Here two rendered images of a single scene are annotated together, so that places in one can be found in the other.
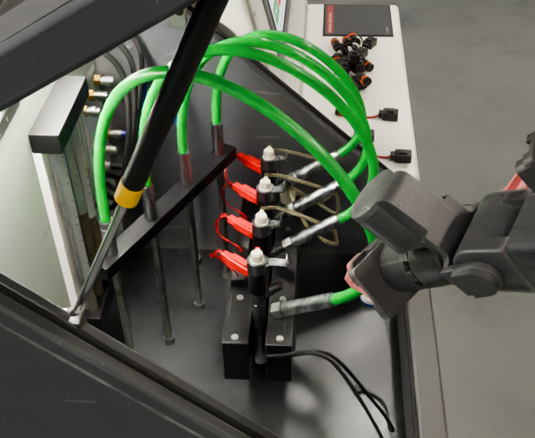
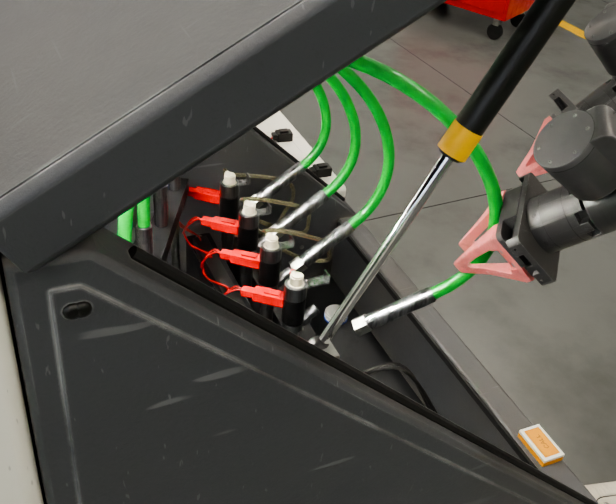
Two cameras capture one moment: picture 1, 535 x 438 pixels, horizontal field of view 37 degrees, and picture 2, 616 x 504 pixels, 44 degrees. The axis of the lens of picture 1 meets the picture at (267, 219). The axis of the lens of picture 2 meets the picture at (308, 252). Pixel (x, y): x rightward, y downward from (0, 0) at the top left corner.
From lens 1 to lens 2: 0.47 m
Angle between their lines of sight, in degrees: 26
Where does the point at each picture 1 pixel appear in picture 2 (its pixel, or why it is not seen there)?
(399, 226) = (608, 165)
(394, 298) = (550, 261)
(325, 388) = not seen: hidden behind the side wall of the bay
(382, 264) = (537, 226)
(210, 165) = (174, 201)
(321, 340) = not seen: hidden behind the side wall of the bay
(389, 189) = (602, 124)
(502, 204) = not seen: outside the picture
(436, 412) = (499, 394)
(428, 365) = (463, 354)
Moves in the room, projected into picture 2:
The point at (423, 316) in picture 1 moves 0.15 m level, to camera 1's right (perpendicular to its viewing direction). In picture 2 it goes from (428, 312) to (507, 287)
